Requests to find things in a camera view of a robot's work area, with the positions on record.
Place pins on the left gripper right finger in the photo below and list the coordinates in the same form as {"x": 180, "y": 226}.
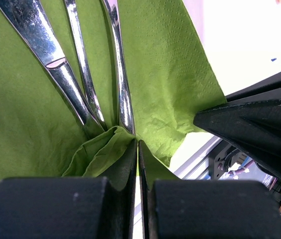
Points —
{"x": 203, "y": 209}

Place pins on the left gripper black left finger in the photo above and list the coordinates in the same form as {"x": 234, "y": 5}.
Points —
{"x": 71, "y": 207}

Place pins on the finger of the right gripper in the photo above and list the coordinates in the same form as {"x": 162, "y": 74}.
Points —
{"x": 250, "y": 121}

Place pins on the green paper napkin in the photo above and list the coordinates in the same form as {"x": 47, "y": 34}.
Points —
{"x": 169, "y": 76}

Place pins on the silver fork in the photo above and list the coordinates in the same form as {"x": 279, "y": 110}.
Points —
{"x": 124, "y": 103}

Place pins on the silver table knife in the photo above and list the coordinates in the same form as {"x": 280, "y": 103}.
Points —
{"x": 29, "y": 19}

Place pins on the silver spoon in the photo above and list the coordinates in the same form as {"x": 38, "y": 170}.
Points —
{"x": 88, "y": 85}

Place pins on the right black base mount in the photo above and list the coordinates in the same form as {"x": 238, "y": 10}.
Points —
{"x": 227, "y": 162}

